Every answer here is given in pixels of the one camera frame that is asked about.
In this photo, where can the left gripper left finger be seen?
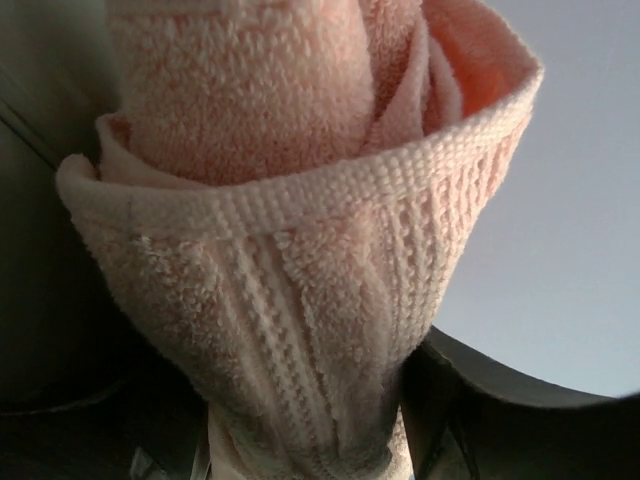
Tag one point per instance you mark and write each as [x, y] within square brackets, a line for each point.
[145, 425]

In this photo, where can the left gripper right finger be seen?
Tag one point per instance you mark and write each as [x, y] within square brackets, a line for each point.
[468, 416]

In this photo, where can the pink towel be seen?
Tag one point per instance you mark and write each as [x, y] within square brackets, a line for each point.
[282, 198]

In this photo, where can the grey transparent plastic bin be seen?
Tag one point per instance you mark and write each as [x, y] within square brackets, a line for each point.
[64, 344]

